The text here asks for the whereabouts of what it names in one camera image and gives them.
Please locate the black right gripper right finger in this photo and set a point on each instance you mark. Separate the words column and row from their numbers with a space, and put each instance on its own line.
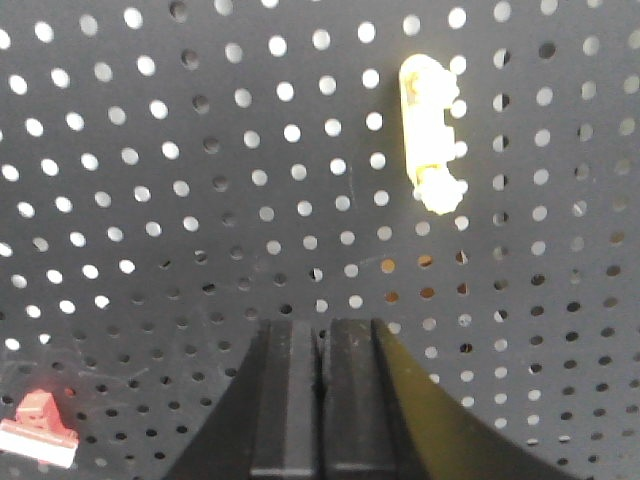
column 355, row 435

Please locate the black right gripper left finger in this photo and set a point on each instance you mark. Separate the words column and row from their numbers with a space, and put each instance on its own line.
column 286, row 440

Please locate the red white lever switch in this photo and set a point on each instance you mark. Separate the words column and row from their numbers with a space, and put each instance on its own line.
column 37, row 432

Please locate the yellow vertical switch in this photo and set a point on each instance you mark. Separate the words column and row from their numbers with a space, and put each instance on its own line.
column 427, row 90

